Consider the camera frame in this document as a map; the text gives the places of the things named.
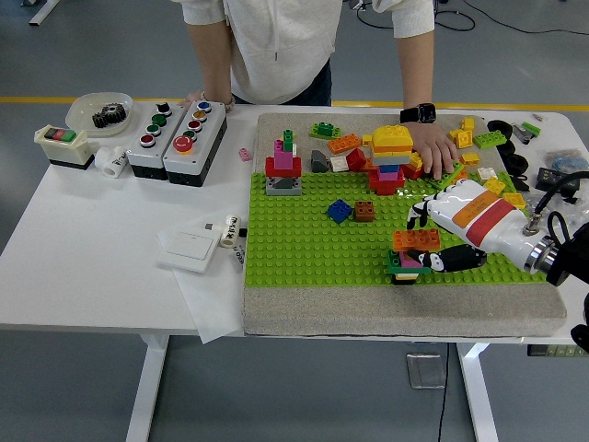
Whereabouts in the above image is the blue square brick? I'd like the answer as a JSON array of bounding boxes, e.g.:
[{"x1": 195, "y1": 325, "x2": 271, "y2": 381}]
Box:
[{"x1": 326, "y1": 199, "x2": 354, "y2": 226}]

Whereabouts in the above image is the black display module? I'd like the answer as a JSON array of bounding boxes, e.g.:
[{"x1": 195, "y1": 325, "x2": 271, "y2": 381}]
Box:
[{"x1": 535, "y1": 166, "x2": 583, "y2": 193}]

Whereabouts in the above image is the pink tall brick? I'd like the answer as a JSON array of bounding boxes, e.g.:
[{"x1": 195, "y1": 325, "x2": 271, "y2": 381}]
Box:
[{"x1": 273, "y1": 138, "x2": 296, "y2": 171}]

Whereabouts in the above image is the looped black floor cable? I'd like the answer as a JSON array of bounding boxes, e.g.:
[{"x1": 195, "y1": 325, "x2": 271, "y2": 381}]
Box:
[{"x1": 356, "y1": 0, "x2": 477, "y2": 32}]

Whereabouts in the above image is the clear plastic bag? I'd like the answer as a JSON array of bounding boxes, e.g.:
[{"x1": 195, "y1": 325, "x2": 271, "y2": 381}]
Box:
[{"x1": 524, "y1": 190, "x2": 589, "y2": 223}]

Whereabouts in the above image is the white table leg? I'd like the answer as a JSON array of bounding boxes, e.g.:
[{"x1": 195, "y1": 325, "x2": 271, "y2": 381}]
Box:
[
  {"x1": 124, "y1": 334, "x2": 169, "y2": 442},
  {"x1": 456, "y1": 342, "x2": 501, "y2": 442}
]

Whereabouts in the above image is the person's right hand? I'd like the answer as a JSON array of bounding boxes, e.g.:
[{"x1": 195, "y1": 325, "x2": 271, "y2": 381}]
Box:
[{"x1": 177, "y1": 90, "x2": 237, "y2": 114}]

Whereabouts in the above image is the person's left hand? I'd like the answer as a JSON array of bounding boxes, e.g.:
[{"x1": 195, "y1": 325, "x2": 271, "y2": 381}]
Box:
[{"x1": 407, "y1": 122, "x2": 460, "y2": 181}]

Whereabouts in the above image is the grey furniture foot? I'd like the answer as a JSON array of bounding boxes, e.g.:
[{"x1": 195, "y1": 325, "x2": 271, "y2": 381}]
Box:
[{"x1": 28, "y1": 0, "x2": 62, "y2": 27}]

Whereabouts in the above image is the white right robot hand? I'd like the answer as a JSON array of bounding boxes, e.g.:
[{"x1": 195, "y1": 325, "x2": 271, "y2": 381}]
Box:
[{"x1": 404, "y1": 179, "x2": 549, "y2": 275}]

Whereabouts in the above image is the plastic bag with blue part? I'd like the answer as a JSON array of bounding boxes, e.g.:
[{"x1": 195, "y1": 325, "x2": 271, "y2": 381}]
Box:
[{"x1": 544, "y1": 148, "x2": 589, "y2": 170}]

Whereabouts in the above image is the cream switch box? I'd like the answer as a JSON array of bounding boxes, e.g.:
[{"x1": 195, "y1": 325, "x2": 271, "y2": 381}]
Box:
[{"x1": 33, "y1": 124, "x2": 96, "y2": 171}]

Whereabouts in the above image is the grey and green small tool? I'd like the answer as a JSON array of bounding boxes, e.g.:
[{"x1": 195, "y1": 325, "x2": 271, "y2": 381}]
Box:
[{"x1": 511, "y1": 120, "x2": 543, "y2": 145}]

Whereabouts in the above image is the person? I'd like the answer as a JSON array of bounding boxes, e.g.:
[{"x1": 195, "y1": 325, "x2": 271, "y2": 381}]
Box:
[{"x1": 171, "y1": 0, "x2": 436, "y2": 107}]

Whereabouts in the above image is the yellow domed brick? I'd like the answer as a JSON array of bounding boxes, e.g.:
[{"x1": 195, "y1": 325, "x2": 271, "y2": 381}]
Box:
[{"x1": 371, "y1": 124, "x2": 415, "y2": 148}]

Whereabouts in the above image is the lime green long brick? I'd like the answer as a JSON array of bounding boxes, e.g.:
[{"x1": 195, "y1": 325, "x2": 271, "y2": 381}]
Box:
[{"x1": 427, "y1": 160, "x2": 467, "y2": 188}]

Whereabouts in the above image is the grey five-button box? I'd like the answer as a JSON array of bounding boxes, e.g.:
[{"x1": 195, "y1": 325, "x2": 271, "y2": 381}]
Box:
[{"x1": 162, "y1": 99, "x2": 228, "y2": 189}]

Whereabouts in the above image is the orange long brick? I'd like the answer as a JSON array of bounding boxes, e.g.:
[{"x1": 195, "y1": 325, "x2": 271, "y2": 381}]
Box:
[
  {"x1": 391, "y1": 227, "x2": 442, "y2": 253},
  {"x1": 327, "y1": 133, "x2": 364, "y2": 155}
]

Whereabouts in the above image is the dark grey slope brick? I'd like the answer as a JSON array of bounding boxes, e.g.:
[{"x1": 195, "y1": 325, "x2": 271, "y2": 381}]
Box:
[{"x1": 310, "y1": 150, "x2": 332, "y2": 174}]

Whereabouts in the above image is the white paper sheet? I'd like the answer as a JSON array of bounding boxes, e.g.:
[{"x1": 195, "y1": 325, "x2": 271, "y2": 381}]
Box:
[{"x1": 156, "y1": 219, "x2": 246, "y2": 344}]

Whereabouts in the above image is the table control panel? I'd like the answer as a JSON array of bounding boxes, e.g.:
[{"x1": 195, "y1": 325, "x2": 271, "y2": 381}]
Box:
[{"x1": 525, "y1": 344, "x2": 589, "y2": 358}]

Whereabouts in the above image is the black wristwatch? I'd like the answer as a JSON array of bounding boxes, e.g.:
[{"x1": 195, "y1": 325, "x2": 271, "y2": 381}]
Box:
[{"x1": 398, "y1": 102, "x2": 437, "y2": 125}]

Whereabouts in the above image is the dark green brick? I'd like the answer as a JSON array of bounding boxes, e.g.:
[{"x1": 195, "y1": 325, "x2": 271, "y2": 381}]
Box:
[{"x1": 386, "y1": 250, "x2": 434, "y2": 276}]

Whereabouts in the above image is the grey four-button box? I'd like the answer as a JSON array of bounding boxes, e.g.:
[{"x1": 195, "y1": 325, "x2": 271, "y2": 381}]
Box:
[{"x1": 125, "y1": 100, "x2": 186, "y2": 181}]

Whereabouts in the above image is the white plastic bowl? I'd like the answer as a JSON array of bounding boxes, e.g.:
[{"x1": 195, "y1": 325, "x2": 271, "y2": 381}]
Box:
[{"x1": 64, "y1": 91, "x2": 136, "y2": 138}]

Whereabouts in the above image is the white labelled tube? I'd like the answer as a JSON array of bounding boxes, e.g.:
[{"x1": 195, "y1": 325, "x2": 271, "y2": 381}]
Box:
[{"x1": 219, "y1": 213, "x2": 243, "y2": 250}]

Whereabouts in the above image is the green studded baseplate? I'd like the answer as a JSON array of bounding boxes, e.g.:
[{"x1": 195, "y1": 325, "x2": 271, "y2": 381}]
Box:
[{"x1": 244, "y1": 170, "x2": 560, "y2": 287}]

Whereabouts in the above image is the metal floor plate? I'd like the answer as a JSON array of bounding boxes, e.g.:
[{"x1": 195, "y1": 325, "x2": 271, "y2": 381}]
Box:
[{"x1": 405, "y1": 353, "x2": 447, "y2": 390}]

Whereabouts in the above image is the black metal gear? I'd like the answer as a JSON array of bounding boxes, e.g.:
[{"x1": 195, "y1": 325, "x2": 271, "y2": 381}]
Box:
[{"x1": 91, "y1": 102, "x2": 128, "y2": 130}]

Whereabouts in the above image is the grey-brown mat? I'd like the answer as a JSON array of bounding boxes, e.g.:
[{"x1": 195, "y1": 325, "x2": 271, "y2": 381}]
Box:
[{"x1": 242, "y1": 112, "x2": 568, "y2": 340}]

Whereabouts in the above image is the white pipe fitting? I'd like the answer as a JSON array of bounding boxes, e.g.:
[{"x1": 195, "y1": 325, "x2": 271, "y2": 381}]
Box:
[{"x1": 93, "y1": 145, "x2": 130, "y2": 179}]

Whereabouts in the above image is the brown square brick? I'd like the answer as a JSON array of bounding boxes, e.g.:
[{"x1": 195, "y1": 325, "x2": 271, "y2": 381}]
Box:
[{"x1": 353, "y1": 200, "x2": 376, "y2": 225}]

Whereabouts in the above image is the white wall switch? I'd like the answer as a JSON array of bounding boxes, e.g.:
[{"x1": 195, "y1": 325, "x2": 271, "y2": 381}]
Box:
[{"x1": 156, "y1": 219, "x2": 223, "y2": 276}]

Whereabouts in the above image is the black hanging cable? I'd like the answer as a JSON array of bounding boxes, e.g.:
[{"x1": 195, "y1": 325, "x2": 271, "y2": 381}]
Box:
[{"x1": 433, "y1": 343, "x2": 450, "y2": 442}]

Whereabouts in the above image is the grey arch brick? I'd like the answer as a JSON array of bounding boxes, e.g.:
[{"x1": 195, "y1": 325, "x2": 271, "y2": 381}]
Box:
[{"x1": 265, "y1": 175, "x2": 303, "y2": 198}]

